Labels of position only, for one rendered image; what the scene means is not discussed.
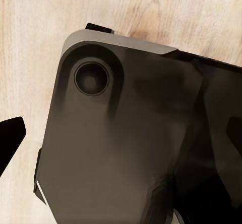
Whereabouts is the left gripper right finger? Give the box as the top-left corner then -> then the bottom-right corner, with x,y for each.
226,116 -> 242,157

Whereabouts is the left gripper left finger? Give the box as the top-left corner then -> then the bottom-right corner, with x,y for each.
0,116 -> 26,177

